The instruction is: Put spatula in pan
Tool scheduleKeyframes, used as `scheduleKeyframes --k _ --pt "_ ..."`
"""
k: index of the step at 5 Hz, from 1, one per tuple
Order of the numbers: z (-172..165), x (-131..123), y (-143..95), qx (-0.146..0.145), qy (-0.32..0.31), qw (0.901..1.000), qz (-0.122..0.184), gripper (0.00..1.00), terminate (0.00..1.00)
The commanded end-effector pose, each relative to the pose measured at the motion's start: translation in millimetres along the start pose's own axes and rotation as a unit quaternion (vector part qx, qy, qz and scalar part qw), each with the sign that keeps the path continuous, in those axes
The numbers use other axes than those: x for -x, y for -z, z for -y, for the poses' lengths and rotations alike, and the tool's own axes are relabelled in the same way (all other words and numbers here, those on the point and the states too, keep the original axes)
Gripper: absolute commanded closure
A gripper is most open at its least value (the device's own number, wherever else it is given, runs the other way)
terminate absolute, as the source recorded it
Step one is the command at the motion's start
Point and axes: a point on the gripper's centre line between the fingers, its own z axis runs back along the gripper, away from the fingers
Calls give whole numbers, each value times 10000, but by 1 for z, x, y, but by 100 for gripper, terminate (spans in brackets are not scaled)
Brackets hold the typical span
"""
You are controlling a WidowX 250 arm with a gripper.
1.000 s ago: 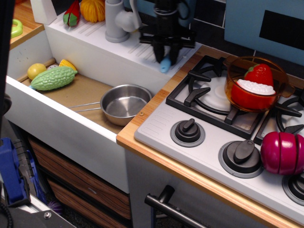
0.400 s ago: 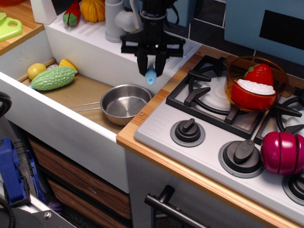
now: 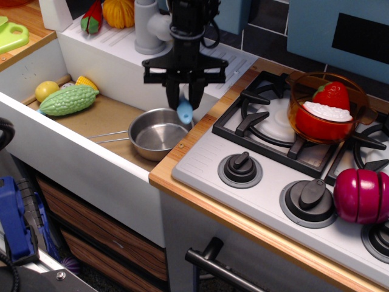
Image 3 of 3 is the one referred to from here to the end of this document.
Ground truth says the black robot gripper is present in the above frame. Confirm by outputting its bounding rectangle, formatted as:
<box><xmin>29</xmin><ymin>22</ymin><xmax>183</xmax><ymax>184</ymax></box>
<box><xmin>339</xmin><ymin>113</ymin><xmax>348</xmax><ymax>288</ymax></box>
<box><xmin>142</xmin><ymin>1</ymin><xmax>228</xmax><ymax>110</ymax></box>

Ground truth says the grey spatula blue handle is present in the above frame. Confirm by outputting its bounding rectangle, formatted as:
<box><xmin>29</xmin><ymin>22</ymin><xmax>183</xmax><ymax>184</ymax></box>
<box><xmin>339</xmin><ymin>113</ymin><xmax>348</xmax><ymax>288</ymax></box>
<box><xmin>176</xmin><ymin>96</ymin><xmax>193</xmax><ymax>125</ymax></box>

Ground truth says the stainless steel pan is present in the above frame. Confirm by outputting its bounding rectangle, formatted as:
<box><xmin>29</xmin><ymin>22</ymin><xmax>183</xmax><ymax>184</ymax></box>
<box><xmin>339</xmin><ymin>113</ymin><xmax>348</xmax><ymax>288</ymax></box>
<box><xmin>89</xmin><ymin>108</ymin><xmax>195</xmax><ymax>162</ymax></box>

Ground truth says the grey toy faucet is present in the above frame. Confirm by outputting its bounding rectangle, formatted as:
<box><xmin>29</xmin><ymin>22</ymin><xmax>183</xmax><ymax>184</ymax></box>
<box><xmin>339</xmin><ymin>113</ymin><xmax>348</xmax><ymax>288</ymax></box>
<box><xmin>134</xmin><ymin>1</ymin><xmax>173</xmax><ymax>55</ymax></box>

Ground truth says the black stove grate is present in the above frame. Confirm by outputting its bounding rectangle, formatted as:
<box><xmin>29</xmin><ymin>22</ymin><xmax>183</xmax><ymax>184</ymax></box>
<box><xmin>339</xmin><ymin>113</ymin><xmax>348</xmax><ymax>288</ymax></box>
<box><xmin>212</xmin><ymin>71</ymin><xmax>388</xmax><ymax>184</ymax></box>

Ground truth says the orange toy pumpkin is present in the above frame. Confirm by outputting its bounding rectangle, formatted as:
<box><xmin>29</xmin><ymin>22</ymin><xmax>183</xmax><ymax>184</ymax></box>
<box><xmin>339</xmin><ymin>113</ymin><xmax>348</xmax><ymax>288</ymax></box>
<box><xmin>103</xmin><ymin>0</ymin><xmax>135</xmax><ymax>29</ymax></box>

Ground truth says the grey toy stove top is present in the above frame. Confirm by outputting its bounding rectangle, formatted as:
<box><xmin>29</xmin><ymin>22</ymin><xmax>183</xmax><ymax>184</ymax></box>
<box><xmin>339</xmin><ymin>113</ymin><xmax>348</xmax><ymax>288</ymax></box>
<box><xmin>171</xmin><ymin>69</ymin><xmax>389</xmax><ymax>290</ymax></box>

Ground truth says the left black stove knob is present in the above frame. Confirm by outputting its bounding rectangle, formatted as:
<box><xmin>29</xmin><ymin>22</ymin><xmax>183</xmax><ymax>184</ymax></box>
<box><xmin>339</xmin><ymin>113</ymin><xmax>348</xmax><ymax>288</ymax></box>
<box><xmin>218</xmin><ymin>151</ymin><xmax>263</xmax><ymax>189</ymax></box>

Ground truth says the black stove knob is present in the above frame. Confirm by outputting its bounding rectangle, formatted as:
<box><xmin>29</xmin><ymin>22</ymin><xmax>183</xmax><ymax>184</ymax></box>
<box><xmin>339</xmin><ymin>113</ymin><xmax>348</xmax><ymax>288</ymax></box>
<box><xmin>218</xmin><ymin>151</ymin><xmax>263</xmax><ymax>189</ymax></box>
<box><xmin>279</xmin><ymin>179</ymin><xmax>337</xmax><ymax>229</ymax></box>
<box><xmin>361</xmin><ymin>220</ymin><xmax>388</xmax><ymax>264</ymax></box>

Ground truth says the yellow toy corn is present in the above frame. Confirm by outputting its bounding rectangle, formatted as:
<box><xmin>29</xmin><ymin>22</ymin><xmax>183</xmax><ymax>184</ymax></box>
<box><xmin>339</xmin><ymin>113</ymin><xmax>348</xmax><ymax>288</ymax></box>
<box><xmin>75</xmin><ymin>76</ymin><xmax>98</xmax><ymax>91</ymax></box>

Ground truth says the green toy bitter gourd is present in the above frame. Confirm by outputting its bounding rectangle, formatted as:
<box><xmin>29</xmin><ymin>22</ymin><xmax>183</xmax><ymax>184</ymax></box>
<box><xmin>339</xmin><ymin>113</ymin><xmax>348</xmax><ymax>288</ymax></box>
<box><xmin>38</xmin><ymin>85</ymin><xmax>100</xmax><ymax>116</ymax></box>

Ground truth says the white toy sink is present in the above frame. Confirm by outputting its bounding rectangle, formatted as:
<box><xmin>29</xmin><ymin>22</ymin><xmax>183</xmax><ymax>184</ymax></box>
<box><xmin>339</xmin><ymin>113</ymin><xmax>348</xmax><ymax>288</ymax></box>
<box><xmin>0</xmin><ymin>15</ymin><xmax>259</xmax><ymax>249</ymax></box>

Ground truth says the red green toy pepper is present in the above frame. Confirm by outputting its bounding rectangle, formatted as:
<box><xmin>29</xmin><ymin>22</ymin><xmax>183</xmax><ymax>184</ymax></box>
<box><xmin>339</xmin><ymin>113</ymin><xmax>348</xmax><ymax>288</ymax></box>
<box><xmin>80</xmin><ymin>0</ymin><xmax>103</xmax><ymax>35</ymax></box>

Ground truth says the yellow toy lemon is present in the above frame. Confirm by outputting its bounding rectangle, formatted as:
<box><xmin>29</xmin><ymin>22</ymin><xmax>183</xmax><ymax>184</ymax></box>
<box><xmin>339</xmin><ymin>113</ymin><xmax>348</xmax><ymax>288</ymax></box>
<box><xmin>35</xmin><ymin>81</ymin><xmax>60</xmax><ymax>102</ymax></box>

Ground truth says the red bowl with rice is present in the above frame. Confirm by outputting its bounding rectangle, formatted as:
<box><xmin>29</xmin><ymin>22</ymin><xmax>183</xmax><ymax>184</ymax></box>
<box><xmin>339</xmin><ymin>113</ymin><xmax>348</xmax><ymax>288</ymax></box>
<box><xmin>295</xmin><ymin>101</ymin><xmax>353</xmax><ymax>141</ymax></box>

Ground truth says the orange transparent pot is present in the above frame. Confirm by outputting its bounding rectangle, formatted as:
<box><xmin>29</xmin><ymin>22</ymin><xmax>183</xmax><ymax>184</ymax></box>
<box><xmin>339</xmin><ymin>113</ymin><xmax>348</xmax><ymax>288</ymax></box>
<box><xmin>286</xmin><ymin>72</ymin><xmax>377</xmax><ymax>144</ymax></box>

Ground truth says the red toy strawberry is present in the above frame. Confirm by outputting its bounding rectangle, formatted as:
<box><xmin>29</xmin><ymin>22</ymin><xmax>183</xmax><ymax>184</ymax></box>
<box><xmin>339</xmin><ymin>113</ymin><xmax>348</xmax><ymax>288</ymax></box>
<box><xmin>312</xmin><ymin>82</ymin><xmax>350</xmax><ymax>111</ymax></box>

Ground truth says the upper wooden drawer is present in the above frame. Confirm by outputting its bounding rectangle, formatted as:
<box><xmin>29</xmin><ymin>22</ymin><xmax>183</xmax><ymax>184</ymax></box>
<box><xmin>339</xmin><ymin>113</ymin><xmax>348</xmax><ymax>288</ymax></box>
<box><xmin>36</xmin><ymin>175</ymin><xmax>168</xmax><ymax>286</ymax></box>

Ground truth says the wooden drawer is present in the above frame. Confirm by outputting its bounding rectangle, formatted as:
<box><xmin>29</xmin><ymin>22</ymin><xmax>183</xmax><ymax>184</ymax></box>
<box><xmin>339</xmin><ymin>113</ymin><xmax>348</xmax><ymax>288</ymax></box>
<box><xmin>36</xmin><ymin>175</ymin><xmax>168</xmax><ymax>286</ymax></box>
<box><xmin>61</xmin><ymin>229</ymin><xmax>168</xmax><ymax>291</ymax></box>

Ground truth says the middle black stove knob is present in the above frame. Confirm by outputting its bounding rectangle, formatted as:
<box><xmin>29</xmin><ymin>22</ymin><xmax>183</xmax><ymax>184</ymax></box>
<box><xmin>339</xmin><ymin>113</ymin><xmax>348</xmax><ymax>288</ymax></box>
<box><xmin>279</xmin><ymin>179</ymin><xmax>337</xmax><ymax>229</ymax></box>

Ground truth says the light blue toy microwave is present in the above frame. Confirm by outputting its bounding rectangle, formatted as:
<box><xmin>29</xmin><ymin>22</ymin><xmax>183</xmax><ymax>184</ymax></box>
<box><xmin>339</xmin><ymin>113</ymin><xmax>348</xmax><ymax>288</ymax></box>
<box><xmin>287</xmin><ymin>1</ymin><xmax>388</xmax><ymax>83</ymax></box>

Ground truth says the green plastic cutting board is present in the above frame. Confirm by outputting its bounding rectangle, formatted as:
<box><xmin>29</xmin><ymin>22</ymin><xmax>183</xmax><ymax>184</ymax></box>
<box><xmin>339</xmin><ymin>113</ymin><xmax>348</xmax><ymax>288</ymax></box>
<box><xmin>0</xmin><ymin>16</ymin><xmax>30</xmax><ymax>54</ymax></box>

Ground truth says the lower wooden drawer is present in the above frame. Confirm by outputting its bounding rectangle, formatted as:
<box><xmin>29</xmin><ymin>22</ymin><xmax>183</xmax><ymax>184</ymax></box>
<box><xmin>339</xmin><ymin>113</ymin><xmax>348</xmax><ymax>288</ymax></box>
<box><xmin>61</xmin><ymin>229</ymin><xmax>168</xmax><ymax>291</ymax></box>

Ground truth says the magenta toy onion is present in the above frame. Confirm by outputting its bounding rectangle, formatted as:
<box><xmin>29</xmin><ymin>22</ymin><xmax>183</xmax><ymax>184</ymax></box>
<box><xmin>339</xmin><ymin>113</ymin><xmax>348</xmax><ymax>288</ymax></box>
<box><xmin>334</xmin><ymin>169</ymin><xmax>388</xmax><ymax>224</ymax></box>

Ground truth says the purple striped ball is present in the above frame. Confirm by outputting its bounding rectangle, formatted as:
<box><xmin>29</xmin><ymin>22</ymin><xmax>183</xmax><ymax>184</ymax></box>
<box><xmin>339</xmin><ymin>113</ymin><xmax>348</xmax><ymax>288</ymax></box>
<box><xmin>61</xmin><ymin>256</ymin><xmax>81</xmax><ymax>276</ymax></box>

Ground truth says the blue clamp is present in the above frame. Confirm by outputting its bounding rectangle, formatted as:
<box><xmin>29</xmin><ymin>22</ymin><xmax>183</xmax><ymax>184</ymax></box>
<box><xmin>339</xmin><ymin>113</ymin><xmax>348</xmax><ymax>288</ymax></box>
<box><xmin>1</xmin><ymin>176</ymin><xmax>59</xmax><ymax>265</ymax></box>

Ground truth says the right black stove knob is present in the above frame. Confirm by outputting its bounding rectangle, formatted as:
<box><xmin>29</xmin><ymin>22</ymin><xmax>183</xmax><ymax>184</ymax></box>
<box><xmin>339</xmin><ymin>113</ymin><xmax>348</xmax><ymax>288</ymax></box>
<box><xmin>361</xmin><ymin>220</ymin><xmax>388</xmax><ymax>264</ymax></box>

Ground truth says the black oven door handle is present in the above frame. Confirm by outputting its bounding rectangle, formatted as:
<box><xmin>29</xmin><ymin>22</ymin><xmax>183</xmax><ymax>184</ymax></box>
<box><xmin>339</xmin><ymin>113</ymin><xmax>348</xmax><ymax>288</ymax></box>
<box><xmin>185</xmin><ymin>237</ymin><xmax>264</xmax><ymax>292</ymax></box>

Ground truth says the black cable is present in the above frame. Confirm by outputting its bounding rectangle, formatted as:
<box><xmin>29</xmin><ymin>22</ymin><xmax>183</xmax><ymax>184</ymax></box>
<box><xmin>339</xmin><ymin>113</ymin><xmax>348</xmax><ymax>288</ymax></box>
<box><xmin>0</xmin><ymin>117</ymin><xmax>16</xmax><ymax>151</ymax></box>

